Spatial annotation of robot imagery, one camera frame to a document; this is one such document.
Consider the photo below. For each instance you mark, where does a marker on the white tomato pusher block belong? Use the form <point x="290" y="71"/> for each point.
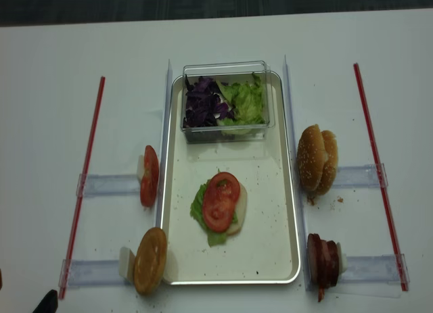
<point x="140" y="168"/>

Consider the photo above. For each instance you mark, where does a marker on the clear track upper left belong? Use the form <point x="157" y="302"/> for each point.
<point x="94" y="185"/>

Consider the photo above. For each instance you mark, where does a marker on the white meat pusher block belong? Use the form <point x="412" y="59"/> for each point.
<point x="342" y="260"/>

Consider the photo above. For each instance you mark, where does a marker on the purple cabbage shreds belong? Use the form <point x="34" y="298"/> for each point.
<point x="204" y="104"/>

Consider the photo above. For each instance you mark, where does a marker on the white bun pusher block left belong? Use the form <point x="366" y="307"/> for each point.
<point x="126" y="264"/>

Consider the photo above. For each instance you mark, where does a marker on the clear plastic salad container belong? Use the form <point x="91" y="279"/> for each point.
<point x="229" y="73"/>

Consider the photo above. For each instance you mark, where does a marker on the clear track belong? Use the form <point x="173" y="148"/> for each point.
<point x="376" y="276"/>
<point x="94" y="185"/>
<point x="86" y="273"/>
<point x="366" y="176"/>

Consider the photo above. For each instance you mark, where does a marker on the sesame bun front half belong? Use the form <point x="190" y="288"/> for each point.
<point x="311" y="157"/>

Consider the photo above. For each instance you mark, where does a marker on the clear track upper right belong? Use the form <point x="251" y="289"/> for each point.
<point x="366" y="176"/>

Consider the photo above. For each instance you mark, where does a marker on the bottom bun slice on tray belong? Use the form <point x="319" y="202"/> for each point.
<point x="240" y="211"/>

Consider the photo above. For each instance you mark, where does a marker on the green lettuce in container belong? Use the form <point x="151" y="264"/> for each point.
<point x="245" y="101"/>

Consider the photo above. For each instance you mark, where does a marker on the sesame bun rear half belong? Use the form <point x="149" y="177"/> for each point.
<point x="331" y="164"/>

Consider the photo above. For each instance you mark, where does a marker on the golden round bun bottom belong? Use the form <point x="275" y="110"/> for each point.
<point x="150" y="261"/>

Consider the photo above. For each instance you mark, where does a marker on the silver metal tray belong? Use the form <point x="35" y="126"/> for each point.
<point x="265" y="250"/>

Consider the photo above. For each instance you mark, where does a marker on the meat patty slices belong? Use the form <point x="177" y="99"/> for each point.
<point x="324" y="262"/>

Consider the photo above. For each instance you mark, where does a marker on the sesame bun half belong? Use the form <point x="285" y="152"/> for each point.
<point x="331" y="164"/>
<point x="311" y="157"/>

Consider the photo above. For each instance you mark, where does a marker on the right red rail strip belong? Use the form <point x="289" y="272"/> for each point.
<point x="404" y="279"/>

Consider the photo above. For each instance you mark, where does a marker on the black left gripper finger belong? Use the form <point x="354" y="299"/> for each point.
<point x="49" y="304"/>

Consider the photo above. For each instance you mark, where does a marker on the red rail strip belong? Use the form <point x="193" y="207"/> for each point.
<point x="79" y="200"/>
<point x="404" y="279"/>

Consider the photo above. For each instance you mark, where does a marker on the lettuce leaf on bun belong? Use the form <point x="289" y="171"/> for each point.
<point x="213" y="238"/>

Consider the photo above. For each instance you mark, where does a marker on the clear track lower left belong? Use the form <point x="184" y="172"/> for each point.
<point x="86" y="273"/>

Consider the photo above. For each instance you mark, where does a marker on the remaining tomato slice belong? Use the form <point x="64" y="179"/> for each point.
<point x="149" y="181"/>

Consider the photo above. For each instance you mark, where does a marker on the tomato slices pair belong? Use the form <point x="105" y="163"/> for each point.
<point x="219" y="201"/>

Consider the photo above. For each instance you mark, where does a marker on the left red rail strip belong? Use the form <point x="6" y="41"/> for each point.
<point x="79" y="200"/>

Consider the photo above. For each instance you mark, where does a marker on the clear track lower right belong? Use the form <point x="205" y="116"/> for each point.
<point x="376" y="276"/>

